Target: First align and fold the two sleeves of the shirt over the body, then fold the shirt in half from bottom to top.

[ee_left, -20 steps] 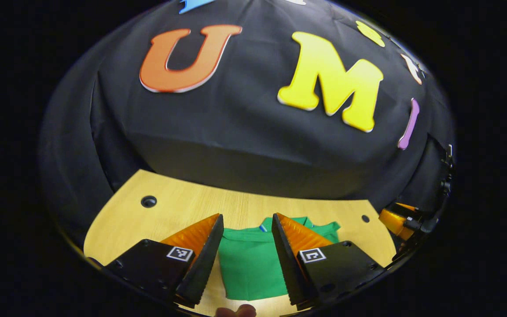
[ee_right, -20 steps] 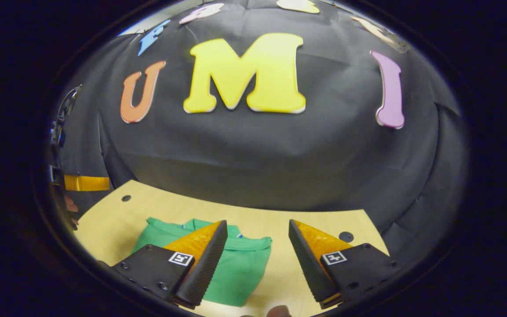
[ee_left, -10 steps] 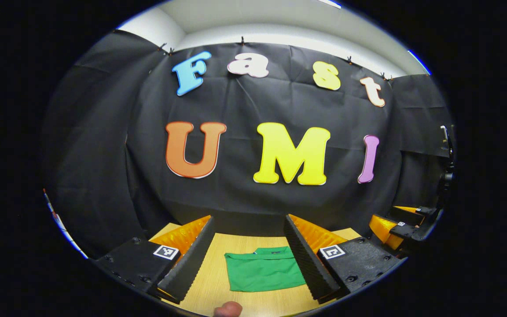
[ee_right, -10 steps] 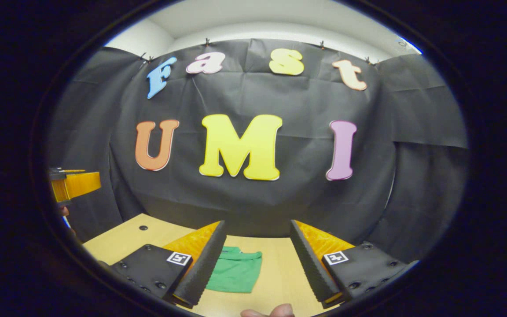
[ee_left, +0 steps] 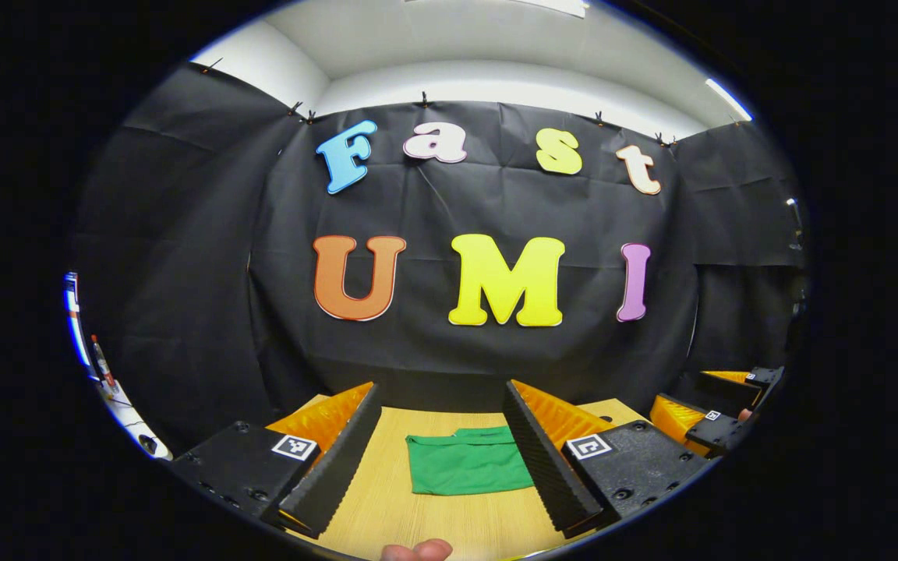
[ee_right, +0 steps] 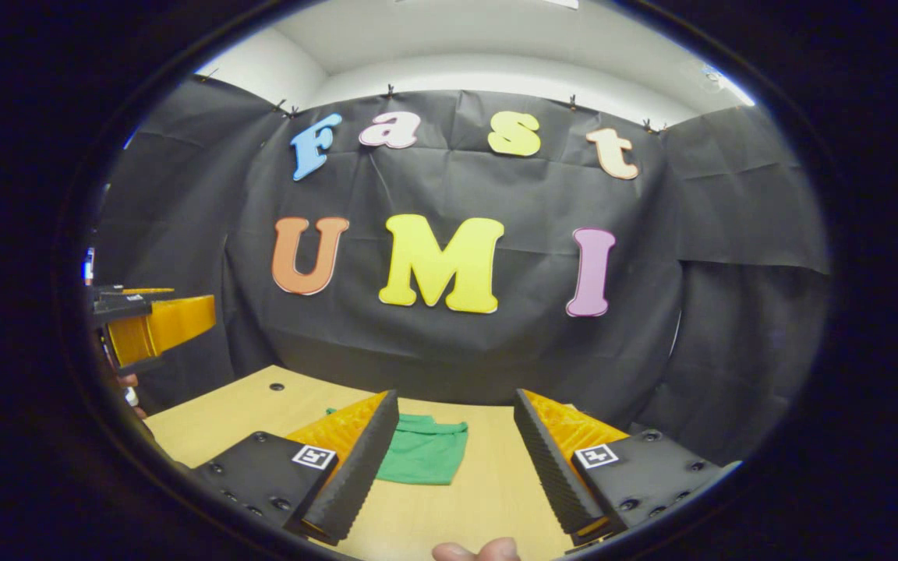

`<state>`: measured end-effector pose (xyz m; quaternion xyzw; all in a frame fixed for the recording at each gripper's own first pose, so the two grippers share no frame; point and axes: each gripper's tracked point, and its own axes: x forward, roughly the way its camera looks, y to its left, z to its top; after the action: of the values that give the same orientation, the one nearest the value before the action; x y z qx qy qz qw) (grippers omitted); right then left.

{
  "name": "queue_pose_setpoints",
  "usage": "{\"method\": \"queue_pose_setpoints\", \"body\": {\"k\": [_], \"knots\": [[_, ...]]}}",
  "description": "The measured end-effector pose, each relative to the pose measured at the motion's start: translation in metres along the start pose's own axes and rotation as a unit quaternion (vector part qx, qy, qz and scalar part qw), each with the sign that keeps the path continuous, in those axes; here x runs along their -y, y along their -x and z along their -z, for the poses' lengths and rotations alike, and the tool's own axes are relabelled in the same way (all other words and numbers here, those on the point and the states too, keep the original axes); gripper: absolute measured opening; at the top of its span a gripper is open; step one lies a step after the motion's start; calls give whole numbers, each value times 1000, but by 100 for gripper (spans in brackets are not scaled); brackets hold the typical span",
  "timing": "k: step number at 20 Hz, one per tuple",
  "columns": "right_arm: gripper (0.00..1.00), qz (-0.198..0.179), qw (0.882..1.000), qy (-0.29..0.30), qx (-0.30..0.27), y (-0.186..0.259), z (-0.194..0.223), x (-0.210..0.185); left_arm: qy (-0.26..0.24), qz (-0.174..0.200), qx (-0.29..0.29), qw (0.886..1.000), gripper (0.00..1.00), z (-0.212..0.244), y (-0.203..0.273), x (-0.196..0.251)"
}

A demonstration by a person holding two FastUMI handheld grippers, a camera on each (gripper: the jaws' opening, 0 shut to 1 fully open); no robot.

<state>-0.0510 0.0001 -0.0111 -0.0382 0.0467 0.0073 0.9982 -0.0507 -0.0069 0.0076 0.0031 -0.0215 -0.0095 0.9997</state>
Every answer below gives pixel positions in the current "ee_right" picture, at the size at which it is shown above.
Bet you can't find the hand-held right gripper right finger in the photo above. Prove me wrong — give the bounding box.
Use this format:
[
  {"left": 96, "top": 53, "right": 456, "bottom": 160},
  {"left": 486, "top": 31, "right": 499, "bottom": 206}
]
[{"left": 514, "top": 389, "right": 744, "bottom": 547}]

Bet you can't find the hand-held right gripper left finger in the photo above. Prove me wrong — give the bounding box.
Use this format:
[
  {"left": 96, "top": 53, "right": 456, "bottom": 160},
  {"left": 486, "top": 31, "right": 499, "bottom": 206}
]
[{"left": 189, "top": 390, "right": 401, "bottom": 546}]

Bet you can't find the green T-shirt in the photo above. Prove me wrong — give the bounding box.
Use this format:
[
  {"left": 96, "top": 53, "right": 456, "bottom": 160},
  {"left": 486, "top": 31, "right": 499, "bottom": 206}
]
[{"left": 326, "top": 407, "right": 470, "bottom": 486}]

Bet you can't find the black backdrop cloth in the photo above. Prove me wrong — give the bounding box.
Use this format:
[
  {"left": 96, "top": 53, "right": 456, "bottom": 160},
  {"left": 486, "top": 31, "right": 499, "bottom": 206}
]
[{"left": 90, "top": 74, "right": 832, "bottom": 468}]

